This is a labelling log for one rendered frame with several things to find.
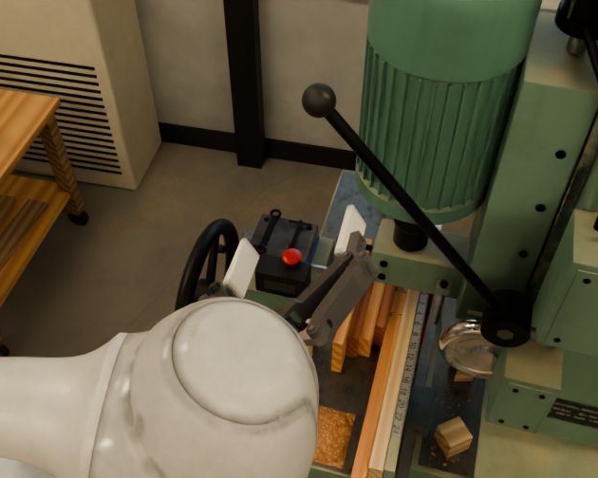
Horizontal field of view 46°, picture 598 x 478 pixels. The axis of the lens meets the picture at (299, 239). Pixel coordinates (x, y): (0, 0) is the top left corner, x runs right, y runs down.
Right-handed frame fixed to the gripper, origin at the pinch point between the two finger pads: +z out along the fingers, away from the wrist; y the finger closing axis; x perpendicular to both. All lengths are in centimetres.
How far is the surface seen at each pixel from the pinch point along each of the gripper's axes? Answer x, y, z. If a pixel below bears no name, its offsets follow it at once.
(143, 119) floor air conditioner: -32, -128, 144
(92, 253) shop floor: -51, -144, 98
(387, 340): -34.3, -9.3, 15.9
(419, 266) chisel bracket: -25.4, -0.5, 20.6
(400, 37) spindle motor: 10.8, 15.3, 13.2
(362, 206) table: -30, -18, 47
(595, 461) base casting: -65, 12, 12
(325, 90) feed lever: 11.3, 8.2, 7.1
